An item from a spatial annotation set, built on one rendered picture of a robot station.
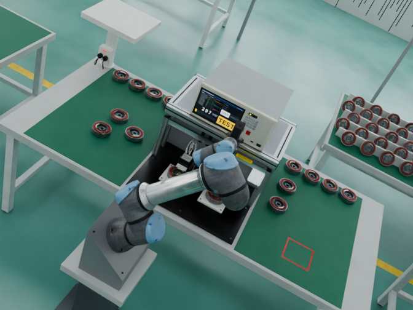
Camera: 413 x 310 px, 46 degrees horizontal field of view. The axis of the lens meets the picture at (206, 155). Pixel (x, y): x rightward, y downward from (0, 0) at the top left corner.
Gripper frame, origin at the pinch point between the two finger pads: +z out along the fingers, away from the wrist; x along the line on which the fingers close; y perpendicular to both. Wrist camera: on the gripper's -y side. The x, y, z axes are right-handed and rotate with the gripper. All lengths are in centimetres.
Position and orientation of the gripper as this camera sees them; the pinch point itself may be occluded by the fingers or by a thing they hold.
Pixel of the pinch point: (237, 135)
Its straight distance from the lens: 245.9
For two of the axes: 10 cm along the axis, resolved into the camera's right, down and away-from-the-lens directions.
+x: 8.8, 4.7, -1.0
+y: -4.4, 8.7, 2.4
